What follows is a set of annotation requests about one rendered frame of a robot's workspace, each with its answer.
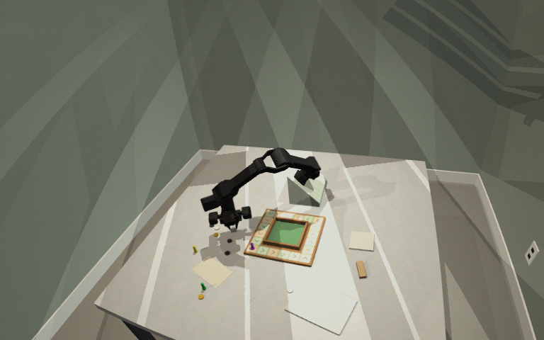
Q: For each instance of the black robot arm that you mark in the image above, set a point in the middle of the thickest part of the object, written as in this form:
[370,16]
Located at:
[223,193]

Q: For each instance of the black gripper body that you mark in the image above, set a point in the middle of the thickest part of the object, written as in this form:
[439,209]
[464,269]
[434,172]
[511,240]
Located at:
[245,213]

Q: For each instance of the brown rectangular block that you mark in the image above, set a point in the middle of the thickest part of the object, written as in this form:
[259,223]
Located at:
[360,269]

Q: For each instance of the beige paper sheet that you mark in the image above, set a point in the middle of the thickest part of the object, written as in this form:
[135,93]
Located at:
[212,271]

